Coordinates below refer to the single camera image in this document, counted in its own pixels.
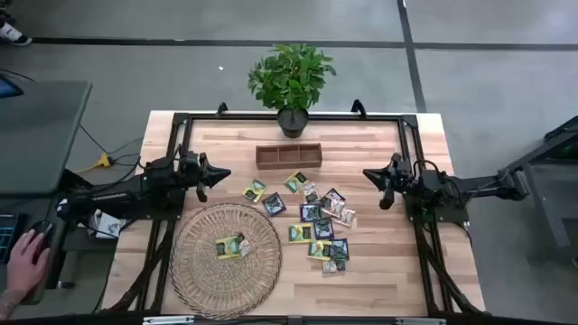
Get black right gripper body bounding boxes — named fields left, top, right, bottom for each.
left=380, top=152, right=419, bottom=211

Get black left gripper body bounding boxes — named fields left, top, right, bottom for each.
left=180, top=151, right=210, bottom=203

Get yellow lime twist tea sachet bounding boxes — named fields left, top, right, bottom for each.
left=307, top=239, right=333, bottom=262
left=241, top=178, right=268, bottom=203
left=288, top=222, right=313, bottom=245
left=283, top=170, right=311, bottom=194
left=215, top=234, right=245, bottom=261

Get purple blackcurrant tea sachet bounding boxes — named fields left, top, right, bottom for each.
left=299, top=202, right=323, bottom=223
left=328, top=237, right=350, bottom=262
left=312, top=218, right=336, bottom=241
left=261, top=192, right=287, bottom=218
left=321, top=188, right=347, bottom=207

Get yellow black tea packets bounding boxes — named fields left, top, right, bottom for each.
left=238, top=232, right=254, bottom=258

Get round woven straw placemat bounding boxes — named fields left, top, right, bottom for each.
left=168, top=201, right=284, bottom=320

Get person's forearm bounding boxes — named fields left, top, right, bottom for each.
left=0, top=288, right=26, bottom=322

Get wooden three-compartment box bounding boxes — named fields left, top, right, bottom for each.
left=255, top=143, right=323, bottom=171

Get white printed box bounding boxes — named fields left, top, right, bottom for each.
left=88, top=210, right=123, bottom=239

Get green plant in black pot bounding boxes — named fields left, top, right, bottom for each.
left=247, top=42, right=338, bottom=139

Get grey metal stand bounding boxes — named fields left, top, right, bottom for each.
left=498, top=115, right=578, bottom=263

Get black computer mouse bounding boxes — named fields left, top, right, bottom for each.
left=29, top=219, right=55, bottom=265

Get grey desk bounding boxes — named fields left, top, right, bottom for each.
left=0, top=79, right=94, bottom=196

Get dark low desk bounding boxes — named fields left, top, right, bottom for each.
left=0, top=191, right=76, bottom=306

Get person's hand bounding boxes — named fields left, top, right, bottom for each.
left=5, top=228, right=51, bottom=299

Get backlit keyboard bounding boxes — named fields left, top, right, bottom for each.
left=0, top=213, right=20, bottom=265

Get tablet screen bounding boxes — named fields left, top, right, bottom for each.
left=0, top=77, right=24, bottom=99

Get person's shoe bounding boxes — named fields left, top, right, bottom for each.
left=0, top=20, right=33, bottom=47

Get black metal table frame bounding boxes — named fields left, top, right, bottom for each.
left=102, top=110, right=488, bottom=322

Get yellow cable plug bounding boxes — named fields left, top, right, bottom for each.
left=75, top=152, right=114, bottom=175

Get black floor cable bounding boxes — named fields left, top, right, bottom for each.
left=79, top=124, right=145, bottom=157

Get silver table bracket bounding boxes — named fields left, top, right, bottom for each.
left=142, top=315, right=196, bottom=325
left=395, top=317, right=447, bottom=325

